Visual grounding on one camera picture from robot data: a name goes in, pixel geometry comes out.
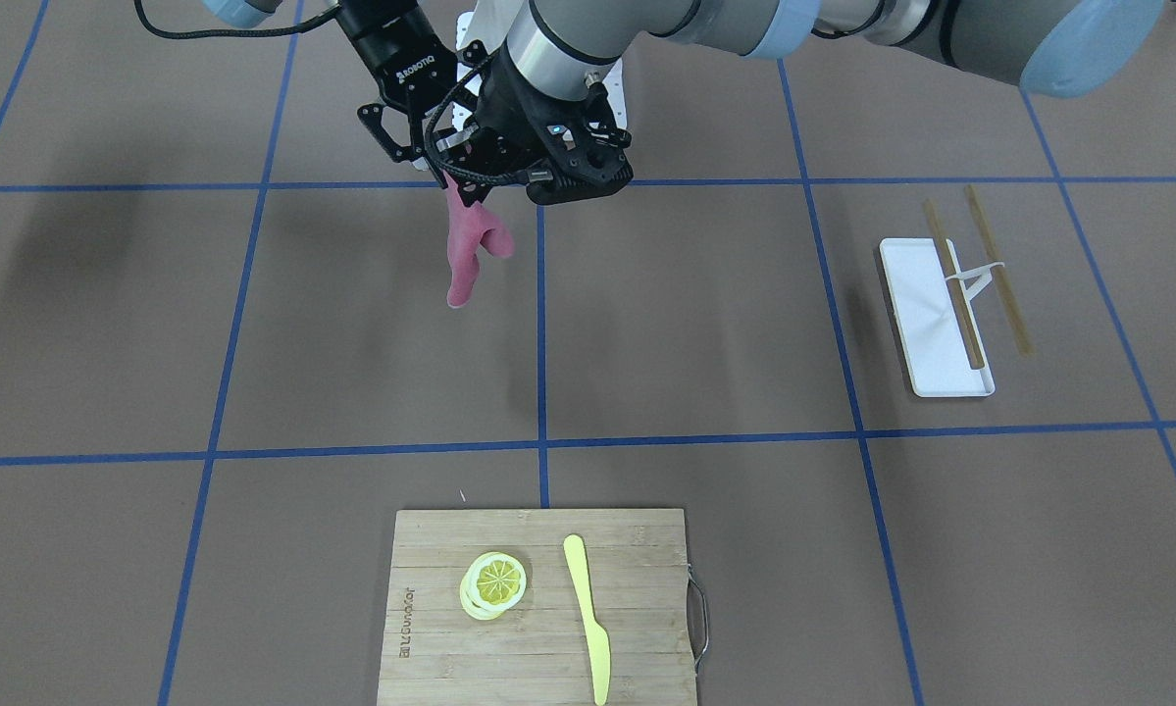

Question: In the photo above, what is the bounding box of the wooden cutting board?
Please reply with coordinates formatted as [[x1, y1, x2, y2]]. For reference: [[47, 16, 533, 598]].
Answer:
[[376, 508, 699, 705]]

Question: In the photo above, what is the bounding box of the pink fleece cloth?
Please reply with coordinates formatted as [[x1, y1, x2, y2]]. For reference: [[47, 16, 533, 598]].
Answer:
[[445, 177, 515, 309]]

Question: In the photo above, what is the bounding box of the yellow lemon slice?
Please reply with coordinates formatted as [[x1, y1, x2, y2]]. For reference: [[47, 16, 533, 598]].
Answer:
[[457, 551, 528, 621]]

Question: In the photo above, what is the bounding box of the wooden chopstick one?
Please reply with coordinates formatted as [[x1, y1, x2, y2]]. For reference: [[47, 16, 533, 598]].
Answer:
[[921, 198, 987, 371]]

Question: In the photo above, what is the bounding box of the white band on chopsticks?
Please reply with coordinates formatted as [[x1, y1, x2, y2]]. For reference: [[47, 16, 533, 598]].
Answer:
[[946, 261, 1005, 305]]

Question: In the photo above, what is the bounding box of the white pedestal column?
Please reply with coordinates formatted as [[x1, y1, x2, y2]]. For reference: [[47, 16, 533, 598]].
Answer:
[[453, 1, 628, 128]]

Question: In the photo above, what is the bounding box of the wooden chopstick two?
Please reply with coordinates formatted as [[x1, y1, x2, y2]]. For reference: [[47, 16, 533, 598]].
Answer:
[[964, 184, 1036, 357]]

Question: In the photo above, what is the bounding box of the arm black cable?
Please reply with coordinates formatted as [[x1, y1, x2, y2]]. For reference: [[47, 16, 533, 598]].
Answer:
[[423, 49, 549, 187], [134, 0, 345, 41]]

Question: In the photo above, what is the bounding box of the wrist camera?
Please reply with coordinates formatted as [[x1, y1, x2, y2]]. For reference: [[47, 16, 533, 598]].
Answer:
[[526, 84, 634, 206]]

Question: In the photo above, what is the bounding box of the yellow plastic knife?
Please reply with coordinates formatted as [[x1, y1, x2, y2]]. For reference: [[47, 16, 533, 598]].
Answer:
[[562, 533, 613, 705]]

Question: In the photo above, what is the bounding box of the white rectangular tray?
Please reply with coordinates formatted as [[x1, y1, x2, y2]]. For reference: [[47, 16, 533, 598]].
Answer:
[[878, 237, 996, 398]]

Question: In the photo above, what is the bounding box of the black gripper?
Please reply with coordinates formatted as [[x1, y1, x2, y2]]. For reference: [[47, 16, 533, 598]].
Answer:
[[428, 59, 548, 206], [338, 1, 457, 164]]

